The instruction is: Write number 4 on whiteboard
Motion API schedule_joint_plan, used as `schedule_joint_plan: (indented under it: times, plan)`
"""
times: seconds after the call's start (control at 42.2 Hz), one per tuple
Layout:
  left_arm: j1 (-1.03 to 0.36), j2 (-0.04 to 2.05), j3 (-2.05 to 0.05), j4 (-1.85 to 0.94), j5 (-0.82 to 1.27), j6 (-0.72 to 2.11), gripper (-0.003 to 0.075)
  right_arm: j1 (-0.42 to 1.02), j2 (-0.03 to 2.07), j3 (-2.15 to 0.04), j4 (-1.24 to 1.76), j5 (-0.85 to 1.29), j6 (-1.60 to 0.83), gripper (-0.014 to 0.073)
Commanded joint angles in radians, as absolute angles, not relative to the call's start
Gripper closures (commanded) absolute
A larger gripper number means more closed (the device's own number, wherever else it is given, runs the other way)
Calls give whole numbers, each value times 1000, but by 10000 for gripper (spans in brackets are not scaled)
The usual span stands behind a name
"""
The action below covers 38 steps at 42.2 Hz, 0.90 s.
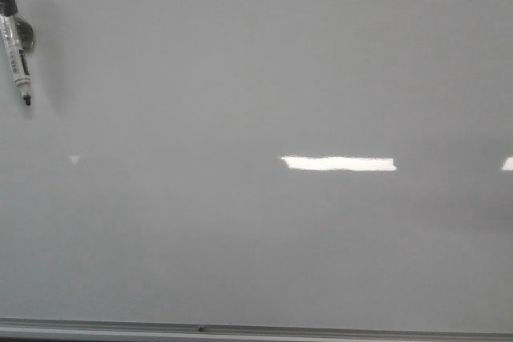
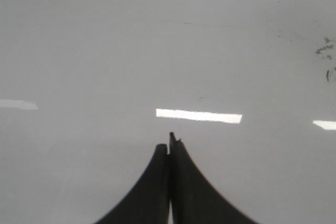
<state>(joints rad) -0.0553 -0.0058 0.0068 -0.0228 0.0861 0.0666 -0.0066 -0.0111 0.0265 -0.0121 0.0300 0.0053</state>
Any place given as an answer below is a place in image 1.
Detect white whiteboard marker black tip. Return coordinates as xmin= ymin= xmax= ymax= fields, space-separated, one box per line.
xmin=1 ymin=0 xmax=35 ymax=107

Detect white whiteboard with aluminium frame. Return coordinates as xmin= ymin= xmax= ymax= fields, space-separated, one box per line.
xmin=1 ymin=0 xmax=512 ymax=341

